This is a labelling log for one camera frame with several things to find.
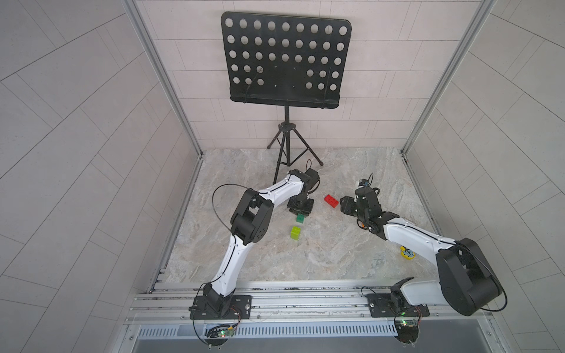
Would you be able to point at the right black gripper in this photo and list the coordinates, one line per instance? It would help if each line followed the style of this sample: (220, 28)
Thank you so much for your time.
(346, 203)

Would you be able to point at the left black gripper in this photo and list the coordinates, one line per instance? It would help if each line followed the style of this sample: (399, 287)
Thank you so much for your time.
(306, 210)

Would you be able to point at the red lego brick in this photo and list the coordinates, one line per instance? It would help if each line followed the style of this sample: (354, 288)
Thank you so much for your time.
(331, 201)

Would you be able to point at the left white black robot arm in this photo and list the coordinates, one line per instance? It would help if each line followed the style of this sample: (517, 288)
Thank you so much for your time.
(251, 220)

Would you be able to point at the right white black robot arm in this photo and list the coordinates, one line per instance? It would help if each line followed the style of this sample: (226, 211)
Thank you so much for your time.
(466, 281)

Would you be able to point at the yellow clock lego piece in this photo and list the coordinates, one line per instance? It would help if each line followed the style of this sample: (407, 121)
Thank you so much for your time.
(407, 253)

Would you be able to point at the right green circuit board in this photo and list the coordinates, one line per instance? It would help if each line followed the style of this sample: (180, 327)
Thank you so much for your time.
(407, 330)

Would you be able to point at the green circuit board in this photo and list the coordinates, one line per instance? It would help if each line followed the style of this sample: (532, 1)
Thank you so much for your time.
(407, 330)
(218, 335)

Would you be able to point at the black perforated music stand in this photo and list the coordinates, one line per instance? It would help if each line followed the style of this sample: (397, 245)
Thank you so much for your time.
(287, 61)

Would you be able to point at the left green circuit board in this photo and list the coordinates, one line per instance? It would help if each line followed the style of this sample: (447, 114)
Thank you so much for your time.
(218, 335)

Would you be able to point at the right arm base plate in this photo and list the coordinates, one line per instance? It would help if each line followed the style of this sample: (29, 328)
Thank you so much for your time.
(385, 306)

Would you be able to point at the aluminium mounting rail frame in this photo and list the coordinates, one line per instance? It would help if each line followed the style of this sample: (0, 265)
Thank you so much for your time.
(300, 316)

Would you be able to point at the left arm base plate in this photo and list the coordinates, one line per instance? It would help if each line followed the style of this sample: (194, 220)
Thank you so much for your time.
(235, 307)

